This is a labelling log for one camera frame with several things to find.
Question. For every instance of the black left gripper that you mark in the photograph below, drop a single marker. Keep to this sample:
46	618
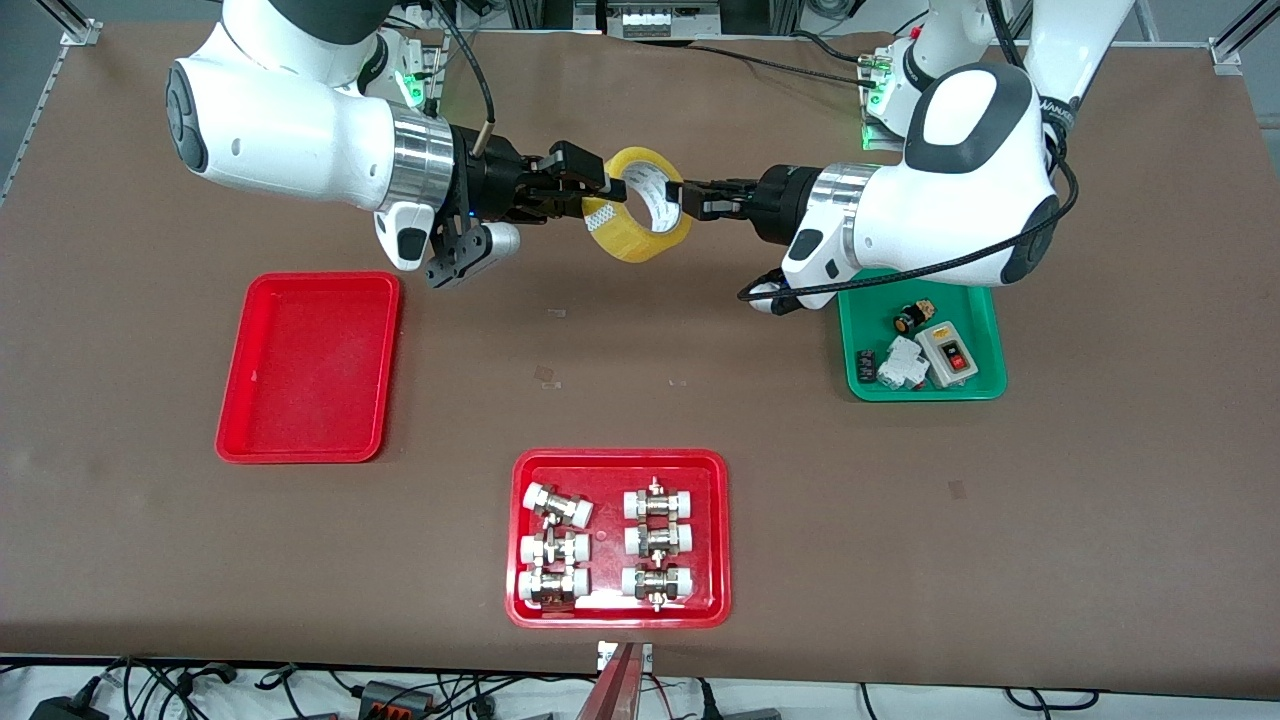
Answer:
778	198

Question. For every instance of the small black connector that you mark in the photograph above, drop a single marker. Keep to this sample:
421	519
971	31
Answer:
866	366

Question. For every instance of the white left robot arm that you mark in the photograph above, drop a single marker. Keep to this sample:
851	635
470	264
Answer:
960	190

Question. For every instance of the white circuit breaker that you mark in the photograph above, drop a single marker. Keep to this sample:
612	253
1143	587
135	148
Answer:
905	362

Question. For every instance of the plain red plastic tray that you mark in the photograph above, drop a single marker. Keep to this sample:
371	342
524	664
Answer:
310	330

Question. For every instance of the white electrical terminal block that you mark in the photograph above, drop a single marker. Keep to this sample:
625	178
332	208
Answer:
650	20

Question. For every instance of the green plastic tray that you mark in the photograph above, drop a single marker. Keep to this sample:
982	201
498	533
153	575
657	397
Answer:
870	330

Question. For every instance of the black yellow pushbutton component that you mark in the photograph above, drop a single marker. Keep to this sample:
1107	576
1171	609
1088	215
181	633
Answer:
908	320

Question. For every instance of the small metal edge bracket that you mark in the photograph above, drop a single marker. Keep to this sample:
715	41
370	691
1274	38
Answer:
625	652

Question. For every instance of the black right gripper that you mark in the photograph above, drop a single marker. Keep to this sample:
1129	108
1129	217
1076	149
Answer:
493	185

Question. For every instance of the red tray holding fittings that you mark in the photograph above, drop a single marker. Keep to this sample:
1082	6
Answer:
608	540

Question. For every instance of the yellow clear packing tape roll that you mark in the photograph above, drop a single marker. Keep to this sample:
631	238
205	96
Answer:
640	245

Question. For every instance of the red metal beam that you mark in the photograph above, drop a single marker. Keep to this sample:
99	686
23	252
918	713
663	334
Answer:
610	695

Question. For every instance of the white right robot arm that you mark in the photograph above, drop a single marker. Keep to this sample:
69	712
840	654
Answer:
280	130

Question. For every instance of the grey on-off switch box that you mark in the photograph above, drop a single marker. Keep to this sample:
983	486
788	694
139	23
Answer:
935	342

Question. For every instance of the black power adapter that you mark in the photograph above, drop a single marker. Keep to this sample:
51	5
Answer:
65	708

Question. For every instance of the aluminium frame profile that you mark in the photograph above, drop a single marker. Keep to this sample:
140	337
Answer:
75	25
1240	40

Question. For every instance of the metal fitting with white caps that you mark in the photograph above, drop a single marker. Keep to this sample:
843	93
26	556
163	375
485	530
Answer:
553	583
658	503
657	582
555	548
558	507
658	540

